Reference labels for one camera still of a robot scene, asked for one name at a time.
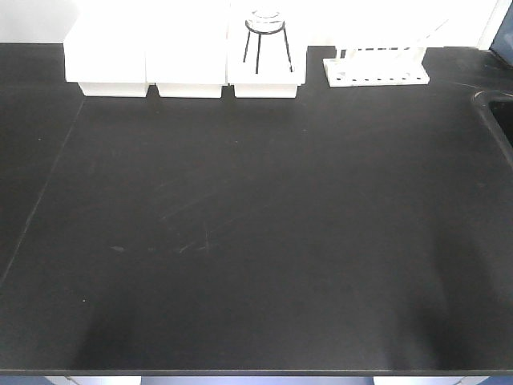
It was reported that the right white storage box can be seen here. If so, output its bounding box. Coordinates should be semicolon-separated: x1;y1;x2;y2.
227;12;308;99

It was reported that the white storage box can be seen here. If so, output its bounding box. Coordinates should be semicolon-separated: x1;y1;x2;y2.
146;15;228;99
63;19;149;98
227;12;308;99

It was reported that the middle white storage box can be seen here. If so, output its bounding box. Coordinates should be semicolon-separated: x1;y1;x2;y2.
146;15;228;99

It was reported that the clear glass dish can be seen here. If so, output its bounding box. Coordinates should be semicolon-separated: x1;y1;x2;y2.
245;9;285;34

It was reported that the white test tube rack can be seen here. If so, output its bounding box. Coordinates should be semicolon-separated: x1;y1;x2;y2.
323;17;450;87

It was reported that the left white storage box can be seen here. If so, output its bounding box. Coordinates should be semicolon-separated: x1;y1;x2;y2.
63;19;149;98

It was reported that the black lab sink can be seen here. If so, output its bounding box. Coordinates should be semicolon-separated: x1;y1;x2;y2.
472;91;512;168

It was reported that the black wire tripod stand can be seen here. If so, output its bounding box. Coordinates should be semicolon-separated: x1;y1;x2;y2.
242;19;294;75

